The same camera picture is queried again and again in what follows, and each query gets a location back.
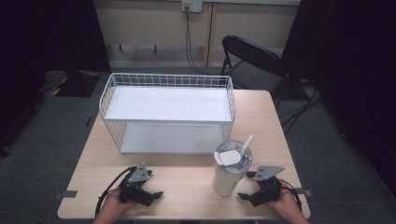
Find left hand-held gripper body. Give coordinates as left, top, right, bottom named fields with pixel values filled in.
left=119, top=162, right=154, bottom=207

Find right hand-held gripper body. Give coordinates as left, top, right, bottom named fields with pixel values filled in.
left=247, top=165, right=286, bottom=208

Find white tumbler with clear lid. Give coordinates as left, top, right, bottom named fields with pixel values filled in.
left=211, top=139, right=254, bottom=198

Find white wire shelf rack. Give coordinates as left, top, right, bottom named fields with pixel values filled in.
left=98, top=72, right=237, bottom=156

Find person's right hand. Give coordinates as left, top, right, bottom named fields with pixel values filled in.
left=267, top=186, right=303, bottom=220

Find person's left hand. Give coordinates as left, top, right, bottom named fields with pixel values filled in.
left=104, top=189, right=138, bottom=220

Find grey tape strip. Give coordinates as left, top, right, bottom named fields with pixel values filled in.
left=293, top=188, right=314, bottom=198
left=53, top=189, right=78, bottom=201

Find black folding chair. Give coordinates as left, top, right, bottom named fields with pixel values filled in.
left=219, top=35, right=301, bottom=105

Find dark stand base yellow tape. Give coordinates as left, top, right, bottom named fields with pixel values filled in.
left=38, top=69, right=103, bottom=98

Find dark curtain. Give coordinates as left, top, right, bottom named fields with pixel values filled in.
left=280, top=0, right=396, bottom=198
left=0, top=0, right=112, bottom=157

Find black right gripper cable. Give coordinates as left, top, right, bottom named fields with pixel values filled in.
left=277, top=178, right=304, bottom=213

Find black floor cables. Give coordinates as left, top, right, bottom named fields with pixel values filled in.
left=278, top=74, right=323, bottom=135

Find black cable from wall socket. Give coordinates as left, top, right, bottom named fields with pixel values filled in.
left=184, top=5, right=222, bottom=77

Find white wall socket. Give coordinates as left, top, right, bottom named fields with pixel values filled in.
left=181, top=0, right=204, bottom=14

